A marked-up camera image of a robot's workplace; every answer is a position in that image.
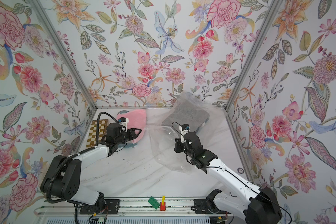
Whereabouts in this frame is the pink blanket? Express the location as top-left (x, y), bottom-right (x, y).
top-left (116, 109), bottom-right (147, 144)

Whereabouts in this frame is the clear plastic vacuum bag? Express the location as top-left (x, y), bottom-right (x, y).
top-left (146, 93), bottom-right (226, 174)

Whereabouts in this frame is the grey blanket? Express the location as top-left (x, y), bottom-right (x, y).
top-left (161, 99), bottom-right (210, 132)

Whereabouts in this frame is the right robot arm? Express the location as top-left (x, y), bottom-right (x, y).
top-left (175, 130), bottom-right (283, 224)

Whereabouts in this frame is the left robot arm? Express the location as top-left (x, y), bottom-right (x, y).
top-left (40, 122), bottom-right (142, 210)

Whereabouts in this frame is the wooden chessboard box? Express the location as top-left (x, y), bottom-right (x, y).
top-left (85, 119), bottom-right (109, 148)

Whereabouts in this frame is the red yellow clip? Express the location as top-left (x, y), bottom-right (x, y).
top-left (160, 196), bottom-right (166, 211)

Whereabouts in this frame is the green tag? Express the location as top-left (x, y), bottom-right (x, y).
top-left (148, 197), bottom-right (160, 210)

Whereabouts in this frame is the small circuit board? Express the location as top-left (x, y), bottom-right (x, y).
top-left (88, 215), bottom-right (107, 224)

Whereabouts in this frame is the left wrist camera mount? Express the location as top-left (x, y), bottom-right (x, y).
top-left (118, 117), bottom-right (129, 132)

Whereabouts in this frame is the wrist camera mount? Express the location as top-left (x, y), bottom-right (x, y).
top-left (179, 124), bottom-right (189, 136)
top-left (118, 117), bottom-right (129, 132)

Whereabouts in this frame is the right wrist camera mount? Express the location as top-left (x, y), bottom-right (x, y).
top-left (179, 124), bottom-right (189, 136)

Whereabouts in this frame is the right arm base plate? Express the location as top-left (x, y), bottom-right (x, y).
top-left (191, 198), bottom-right (226, 215)

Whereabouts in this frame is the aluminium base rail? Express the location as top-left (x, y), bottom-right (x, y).
top-left (33, 196), bottom-right (230, 217)

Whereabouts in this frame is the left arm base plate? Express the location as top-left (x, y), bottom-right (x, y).
top-left (79, 199), bottom-right (120, 215)

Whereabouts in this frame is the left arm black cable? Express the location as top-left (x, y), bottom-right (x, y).
top-left (45, 111), bottom-right (119, 204)

